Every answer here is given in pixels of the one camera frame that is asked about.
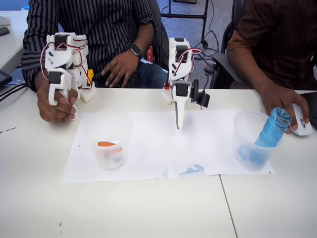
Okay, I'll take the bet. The striped-shirt person's left forearm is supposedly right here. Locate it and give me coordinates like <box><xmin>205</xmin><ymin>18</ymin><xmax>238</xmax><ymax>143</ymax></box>
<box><xmin>112</xmin><ymin>14</ymin><xmax>156</xmax><ymax>65</ymax></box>

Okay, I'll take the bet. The black office chair with armrest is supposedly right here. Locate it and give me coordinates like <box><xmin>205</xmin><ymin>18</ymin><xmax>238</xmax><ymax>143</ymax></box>
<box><xmin>210</xmin><ymin>19</ymin><xmax>251</xmax><ymax>89</ymax></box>

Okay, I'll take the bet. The striped-shirt person's left hand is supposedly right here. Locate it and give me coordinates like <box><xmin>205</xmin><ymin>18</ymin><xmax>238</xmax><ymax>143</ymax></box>
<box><xmin>101</xmin><ymin>52</ymin><xmax>139</xmax><ymax>88</ymax></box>

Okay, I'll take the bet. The brown-shirt person's right forearm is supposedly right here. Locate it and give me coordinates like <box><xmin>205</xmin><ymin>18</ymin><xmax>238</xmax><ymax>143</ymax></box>
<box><xmin>226</xmin><ymin>49</ymin><xmax>275</xmax><ymax>97</ymax></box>

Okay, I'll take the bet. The striped-shirt person's right hand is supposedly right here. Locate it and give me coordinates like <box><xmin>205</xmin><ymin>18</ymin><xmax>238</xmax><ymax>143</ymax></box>
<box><xmin>36</xmin><ymin>79</ymin><xmax>79</xmax><ymax>123</ymax></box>

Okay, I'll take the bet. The blue plastic bottle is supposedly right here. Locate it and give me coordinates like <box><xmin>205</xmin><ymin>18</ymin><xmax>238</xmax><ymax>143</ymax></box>
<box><xmin>249</xmin><ymin>107</ymin><xmax>292</xmax><ymax>166</ymax></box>

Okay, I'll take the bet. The black desk cable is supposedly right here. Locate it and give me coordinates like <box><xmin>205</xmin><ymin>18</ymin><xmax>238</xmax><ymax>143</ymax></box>
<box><xmin>0</xmin><ymin>85</ymin><xmax>29</xmax><ymax>102</ymax></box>
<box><xmin>0</xmin><ymin>83</ymin><xmax>28</xmax><ymax>93</ymax></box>

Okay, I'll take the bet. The left clear plastic cup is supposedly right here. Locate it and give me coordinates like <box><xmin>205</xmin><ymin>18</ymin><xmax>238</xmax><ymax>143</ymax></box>
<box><xmin>83</xmin><ymin>111</ymin><xmax>132</xmax><ymax>171</ymax></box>

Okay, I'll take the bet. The white leader arm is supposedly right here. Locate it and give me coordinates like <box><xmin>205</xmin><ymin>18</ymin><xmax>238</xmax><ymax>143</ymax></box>
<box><xmin>41</xmin><ymin>32</ymin><xmax>98</xmax><ymax>121</ymax></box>

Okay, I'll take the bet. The white computer mouse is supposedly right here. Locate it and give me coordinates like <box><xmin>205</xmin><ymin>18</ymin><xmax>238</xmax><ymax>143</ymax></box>
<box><xmin>288</xmin><ymin>103</ymin><xmax>313</xmax><ymax>136</ymax></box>

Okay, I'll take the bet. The white paper sheet blue print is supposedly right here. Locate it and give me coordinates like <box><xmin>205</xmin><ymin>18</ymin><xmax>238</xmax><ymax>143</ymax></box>
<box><xmin>172</xmin><ymin>109</ymin><xmax>275</xmax><ymax>177</ymax></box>

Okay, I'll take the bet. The person in brown shirt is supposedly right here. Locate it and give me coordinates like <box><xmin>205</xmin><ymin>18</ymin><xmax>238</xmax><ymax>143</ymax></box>
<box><xmin>226</xmin><ymin>0</ymin><xmax>317</xmax><ymax>90</ymax></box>

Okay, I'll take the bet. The black gripper webcam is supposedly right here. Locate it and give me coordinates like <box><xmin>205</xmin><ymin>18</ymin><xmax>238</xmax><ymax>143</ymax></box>
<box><xmin>190</xmin><ymin>79</ymin><xmax>211</xmax><ymax>109</ymax></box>

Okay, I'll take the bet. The black smartwatch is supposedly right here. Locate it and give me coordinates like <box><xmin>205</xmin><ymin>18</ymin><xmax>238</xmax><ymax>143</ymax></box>
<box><xmin>130</xmin><ymin>42</ymin><xmax>143</xmax><ymax>56</ymax></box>

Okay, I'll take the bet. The white side desk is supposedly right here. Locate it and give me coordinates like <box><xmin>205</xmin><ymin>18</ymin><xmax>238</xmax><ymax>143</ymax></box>
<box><xmin>0</xmin><ymin>10</ymin><xmax>30</xmax><ymax>71</ymax></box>

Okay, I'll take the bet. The plain white paper sheet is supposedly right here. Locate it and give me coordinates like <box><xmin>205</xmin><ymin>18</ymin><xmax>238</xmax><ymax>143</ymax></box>
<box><xmin>63</xmin><ymin>112</ymin><xmax>174</xmax><ymax>184</ymax></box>

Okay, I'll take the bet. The black wheeled metal rack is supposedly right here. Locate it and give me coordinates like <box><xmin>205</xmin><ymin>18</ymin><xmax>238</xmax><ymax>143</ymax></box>
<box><xmin>160</xmin><ymin>0</ymin><xmax>210</xmax><ymax>48</ymax></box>

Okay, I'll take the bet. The yellow clamp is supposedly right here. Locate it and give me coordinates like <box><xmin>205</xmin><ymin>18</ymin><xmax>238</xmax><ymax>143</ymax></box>
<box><xmin>86</xmin><ymin>69</ymin><xmax>95</xmax><ymax>86</ymax></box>

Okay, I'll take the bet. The striped-shirt person's torso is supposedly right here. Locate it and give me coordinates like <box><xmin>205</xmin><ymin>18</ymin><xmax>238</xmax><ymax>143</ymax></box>
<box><xmin>24</xmin><ymin>0</ymin><xmax>169</xmax><ymax>89</ymax></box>

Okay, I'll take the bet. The brown-shirt person's right hand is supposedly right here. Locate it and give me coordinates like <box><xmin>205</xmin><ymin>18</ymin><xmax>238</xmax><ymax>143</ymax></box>
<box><xmin>260</xmin><ymin>85</ymin><xmax>310</xmax><ymax>134</ymax></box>

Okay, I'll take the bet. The right clear plastic cup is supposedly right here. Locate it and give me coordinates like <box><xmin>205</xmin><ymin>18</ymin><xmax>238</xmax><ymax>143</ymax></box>
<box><xmin>230</xmin><ymin>109</ymin><xmax>284</xmax><ymax>172</ymax></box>

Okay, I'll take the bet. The black tablet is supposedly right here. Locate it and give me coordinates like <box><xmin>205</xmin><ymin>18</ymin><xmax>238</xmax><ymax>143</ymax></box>
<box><xmin>0</xmin><ymin>70</ymin><xmax>12</xmax><ymax>87</ymax></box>

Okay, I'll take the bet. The black floor cable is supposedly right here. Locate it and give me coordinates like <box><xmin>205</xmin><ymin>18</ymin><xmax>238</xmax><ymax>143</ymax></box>
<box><xmin>195</xmin><ymin>29</ymin><xmax>225</xmax><ymax>65</ymax></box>

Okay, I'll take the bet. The clear plastic cup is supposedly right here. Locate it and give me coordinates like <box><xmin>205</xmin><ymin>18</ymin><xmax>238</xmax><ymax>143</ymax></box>
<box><xmin>230</xmin><ymin>109</ymin><xmax>284</xmax><ymax>172</ymax></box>
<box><xmin>83</xmin><ymin>111</ymin><xmax>132</xmax><ymax>171</ymax></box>

